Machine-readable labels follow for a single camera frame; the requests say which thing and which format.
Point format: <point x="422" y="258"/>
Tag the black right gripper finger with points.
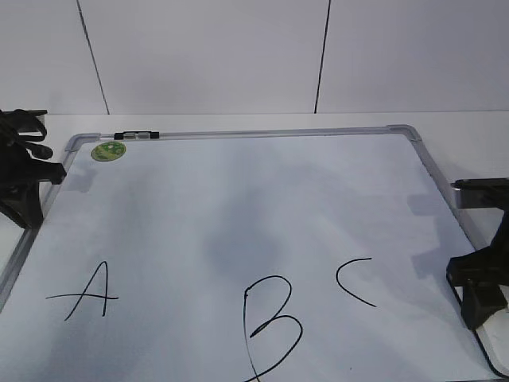
<point x="480" y="301"/>

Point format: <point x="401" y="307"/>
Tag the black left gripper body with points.
<point x="24" y="159"/>

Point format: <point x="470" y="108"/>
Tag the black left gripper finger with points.
<point x="22" y="204"/>

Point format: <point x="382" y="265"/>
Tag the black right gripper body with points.
<point x="489" y="264"/>

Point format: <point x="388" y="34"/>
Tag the white board eraser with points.
<point x="492" y="339"/>

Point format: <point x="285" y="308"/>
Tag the white board with grey frame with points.
<point x="250" y="256"/>

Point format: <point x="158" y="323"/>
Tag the green round magnet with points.
<point x="108" y="151"/>

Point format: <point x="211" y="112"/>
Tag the black silver marker pen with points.
<point x="136" y="135"/>

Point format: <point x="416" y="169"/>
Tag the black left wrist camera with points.
<point x="31" y="120"/>

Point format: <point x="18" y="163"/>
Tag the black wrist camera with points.
<point x="484" y="193"/>
<point x="31" y="120"/>

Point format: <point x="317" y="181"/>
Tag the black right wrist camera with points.
<point x="484" y="193"/>

